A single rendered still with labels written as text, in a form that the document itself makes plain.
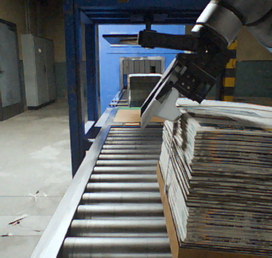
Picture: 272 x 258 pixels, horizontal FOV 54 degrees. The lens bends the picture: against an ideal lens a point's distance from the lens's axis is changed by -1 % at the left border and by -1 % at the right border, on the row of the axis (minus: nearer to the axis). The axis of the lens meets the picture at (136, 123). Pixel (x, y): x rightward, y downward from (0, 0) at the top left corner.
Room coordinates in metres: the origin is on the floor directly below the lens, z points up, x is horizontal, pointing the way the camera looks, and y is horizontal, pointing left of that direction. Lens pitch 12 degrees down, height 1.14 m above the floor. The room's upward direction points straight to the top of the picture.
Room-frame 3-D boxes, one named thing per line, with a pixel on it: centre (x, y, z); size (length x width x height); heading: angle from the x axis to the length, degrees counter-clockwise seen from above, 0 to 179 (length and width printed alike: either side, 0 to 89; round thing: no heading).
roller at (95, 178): (0.79, -0.08, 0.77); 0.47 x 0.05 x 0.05; 90
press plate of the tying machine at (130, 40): (1.87, -0.08, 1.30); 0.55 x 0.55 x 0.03; 0
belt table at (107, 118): (1.87, -0.08, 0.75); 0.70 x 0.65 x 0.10; 0
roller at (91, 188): (0.73, -0.08, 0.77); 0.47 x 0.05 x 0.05; 90
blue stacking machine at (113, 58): (4.59, -0.12, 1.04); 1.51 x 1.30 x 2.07; 0
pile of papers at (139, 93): (2.44, -0.07, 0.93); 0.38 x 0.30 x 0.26; 0
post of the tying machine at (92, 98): (2.17, 0.36, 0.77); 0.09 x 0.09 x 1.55; 0
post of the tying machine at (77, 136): (1.57, 0.36, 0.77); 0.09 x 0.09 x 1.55; 0
